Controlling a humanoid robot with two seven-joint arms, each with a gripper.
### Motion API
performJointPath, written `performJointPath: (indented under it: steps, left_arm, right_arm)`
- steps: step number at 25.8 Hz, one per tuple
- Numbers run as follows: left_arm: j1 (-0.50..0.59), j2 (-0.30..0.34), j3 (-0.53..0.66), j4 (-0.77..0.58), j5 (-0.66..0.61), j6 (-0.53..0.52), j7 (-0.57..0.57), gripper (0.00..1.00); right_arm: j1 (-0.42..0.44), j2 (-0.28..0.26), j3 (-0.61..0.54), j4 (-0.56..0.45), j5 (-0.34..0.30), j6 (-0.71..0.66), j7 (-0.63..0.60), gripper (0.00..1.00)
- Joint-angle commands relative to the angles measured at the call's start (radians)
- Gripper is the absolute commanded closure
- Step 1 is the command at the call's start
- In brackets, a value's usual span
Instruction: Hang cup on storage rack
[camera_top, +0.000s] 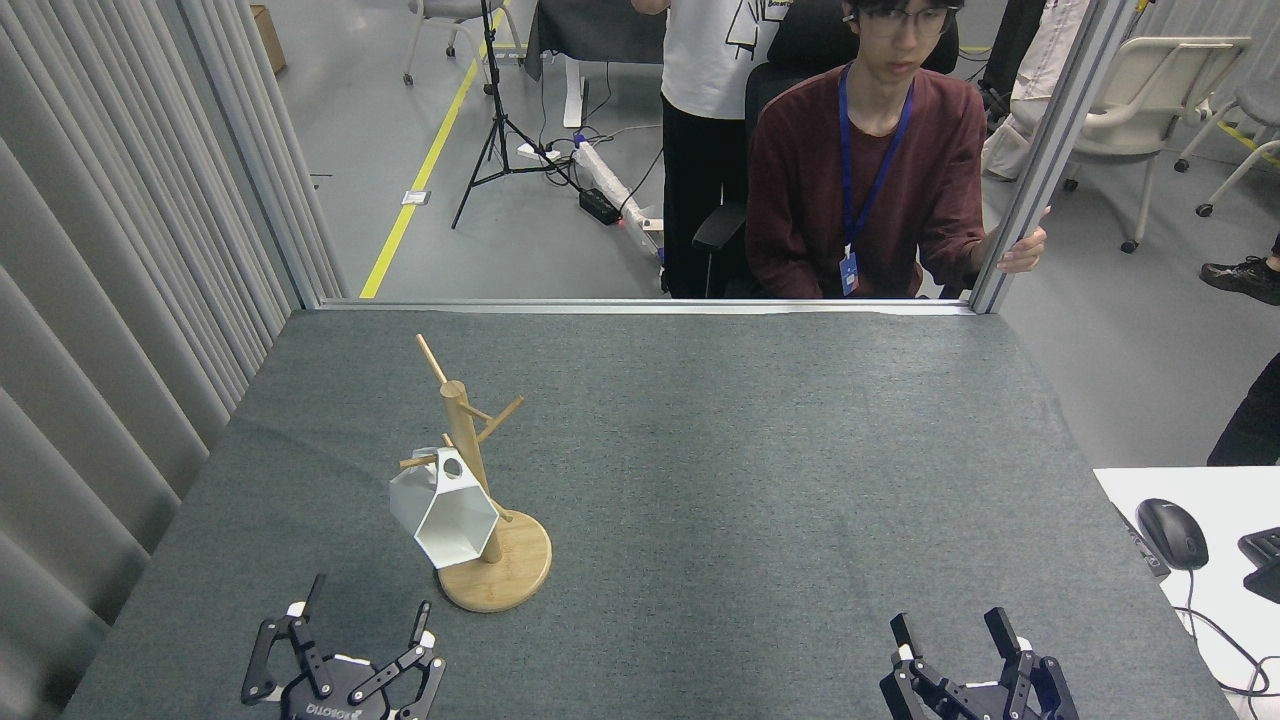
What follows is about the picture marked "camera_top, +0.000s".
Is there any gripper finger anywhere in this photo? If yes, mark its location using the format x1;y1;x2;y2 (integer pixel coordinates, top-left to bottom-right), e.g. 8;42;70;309
984;607;1079;720
348;600;447;719
241;573;336;706
880;613;961;720

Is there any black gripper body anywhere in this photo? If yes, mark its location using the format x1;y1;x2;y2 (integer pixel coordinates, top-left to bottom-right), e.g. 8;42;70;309
282;657;409;720
953;682;1007;720

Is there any white hexagonal cup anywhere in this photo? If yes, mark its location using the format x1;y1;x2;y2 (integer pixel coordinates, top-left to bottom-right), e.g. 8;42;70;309
389;447;499;570

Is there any black computer mouse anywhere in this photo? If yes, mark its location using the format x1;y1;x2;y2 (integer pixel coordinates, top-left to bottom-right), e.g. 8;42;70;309
1136;498;1210;572

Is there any wooden cup rack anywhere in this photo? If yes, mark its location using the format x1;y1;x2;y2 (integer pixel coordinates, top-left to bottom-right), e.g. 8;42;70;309
398;334;553;613

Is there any person's right hand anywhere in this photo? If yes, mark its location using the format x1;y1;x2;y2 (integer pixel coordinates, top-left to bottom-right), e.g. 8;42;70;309
995;207;1052;274

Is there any black keyboard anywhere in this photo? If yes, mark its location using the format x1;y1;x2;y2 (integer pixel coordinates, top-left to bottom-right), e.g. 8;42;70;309
1238;527;1280;604

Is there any grey pleated curtain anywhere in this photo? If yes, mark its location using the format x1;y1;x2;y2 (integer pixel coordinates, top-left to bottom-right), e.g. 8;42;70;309
0;0;301;720

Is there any person's foot in black shoe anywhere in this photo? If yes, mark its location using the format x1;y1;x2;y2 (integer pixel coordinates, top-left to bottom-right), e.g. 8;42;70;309
1200;235;1280;306

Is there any black office chair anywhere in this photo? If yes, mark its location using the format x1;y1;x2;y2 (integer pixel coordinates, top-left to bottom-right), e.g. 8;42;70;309
692;0;963;299

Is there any seated person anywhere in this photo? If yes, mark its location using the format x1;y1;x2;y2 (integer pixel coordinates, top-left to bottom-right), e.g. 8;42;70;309
745;0;1051;299

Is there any black tripod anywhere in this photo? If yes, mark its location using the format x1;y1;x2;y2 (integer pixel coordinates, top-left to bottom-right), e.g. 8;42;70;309
452;0;581;229

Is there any standing person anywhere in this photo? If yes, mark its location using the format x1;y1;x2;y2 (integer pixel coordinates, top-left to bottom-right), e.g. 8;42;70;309
630;0;793;299
980;0;1093;183

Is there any white chair on castors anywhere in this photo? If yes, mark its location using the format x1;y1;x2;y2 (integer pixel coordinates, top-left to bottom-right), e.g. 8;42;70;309
1175;78;1280;218
1060;37;1253;254
403;0;523;87

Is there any cardboard box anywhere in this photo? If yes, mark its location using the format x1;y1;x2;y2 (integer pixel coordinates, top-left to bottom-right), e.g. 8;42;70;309
252;5;288;73

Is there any table with black cloth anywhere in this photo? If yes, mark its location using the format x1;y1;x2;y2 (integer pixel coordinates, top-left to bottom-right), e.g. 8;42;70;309
525;0;667;129

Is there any black mouse cable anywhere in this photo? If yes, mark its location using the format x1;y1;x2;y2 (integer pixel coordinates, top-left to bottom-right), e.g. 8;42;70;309
1185;568;1280;693

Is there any white cable duct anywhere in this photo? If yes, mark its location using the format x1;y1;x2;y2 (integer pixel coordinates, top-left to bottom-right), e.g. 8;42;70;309
575;133;665;251

